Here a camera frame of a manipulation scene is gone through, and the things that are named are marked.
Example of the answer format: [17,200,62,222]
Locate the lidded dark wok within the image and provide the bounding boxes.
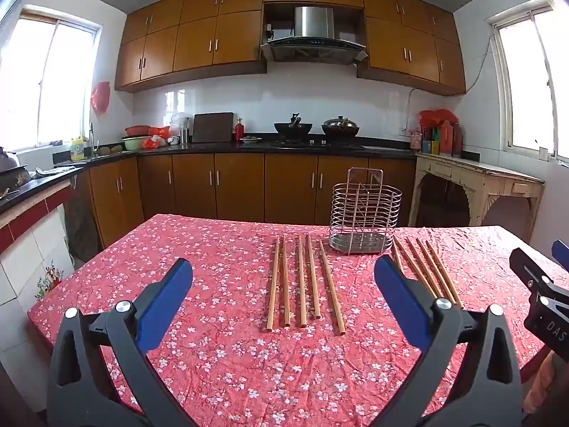
[321,116,360,137]

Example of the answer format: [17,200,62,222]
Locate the dark sack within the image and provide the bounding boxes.
[64,187,101,263]

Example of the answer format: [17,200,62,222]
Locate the person's right hand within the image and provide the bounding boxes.
[523,350,562,416]

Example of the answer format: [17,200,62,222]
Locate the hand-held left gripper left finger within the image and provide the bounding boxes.
[47,258,198,427]

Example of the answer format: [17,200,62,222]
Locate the black kitchen countertop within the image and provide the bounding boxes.
[0,136,419,214]

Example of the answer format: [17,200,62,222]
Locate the sliding glass window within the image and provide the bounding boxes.
[0,6,103,152]
[486,0,569,161]

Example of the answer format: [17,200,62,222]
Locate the dark pot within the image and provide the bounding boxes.
[0,147,30,185]

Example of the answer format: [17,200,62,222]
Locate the red plastic bag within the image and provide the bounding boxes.
[91,81,111,114]
[419,109,458,127]
[142,127,172,149]

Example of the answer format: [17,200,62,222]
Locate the red floral tablecloth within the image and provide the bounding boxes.
[27,213,569,427]

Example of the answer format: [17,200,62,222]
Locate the dark cutting board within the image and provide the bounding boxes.
[192,112,235,143]

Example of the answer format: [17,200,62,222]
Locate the steel range hood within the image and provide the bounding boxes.
[260,6,369,63]

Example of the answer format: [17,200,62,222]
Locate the wall power cable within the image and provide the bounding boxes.
[402,38,494,134]

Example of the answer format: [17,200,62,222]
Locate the wooden wall cabinets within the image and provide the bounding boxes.
[115,0,467,96]

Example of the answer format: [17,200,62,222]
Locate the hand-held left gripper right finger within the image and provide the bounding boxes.
[371,255,523,427]

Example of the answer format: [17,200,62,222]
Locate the cream wooden side table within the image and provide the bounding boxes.
[409,151,545,238]

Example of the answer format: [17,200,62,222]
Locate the wooden base cabinets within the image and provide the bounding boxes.
[89,151,416,250]

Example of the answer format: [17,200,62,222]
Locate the open black wok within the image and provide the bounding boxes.
[273,113,314,136]

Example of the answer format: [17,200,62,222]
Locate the white plastic bag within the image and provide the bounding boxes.
[170,113,194,136]

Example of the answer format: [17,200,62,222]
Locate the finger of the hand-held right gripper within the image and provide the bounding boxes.
[551,239,569,273]
[510,248,556,300]

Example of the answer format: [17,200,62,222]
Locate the group of wooden chopsticks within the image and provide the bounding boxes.
[317,239,347,336]

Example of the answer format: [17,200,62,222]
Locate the metal wire utensil holder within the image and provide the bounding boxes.
[328,167,403,255]

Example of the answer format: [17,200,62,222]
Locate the black gas stove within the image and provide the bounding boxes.
[267,138,365,148]

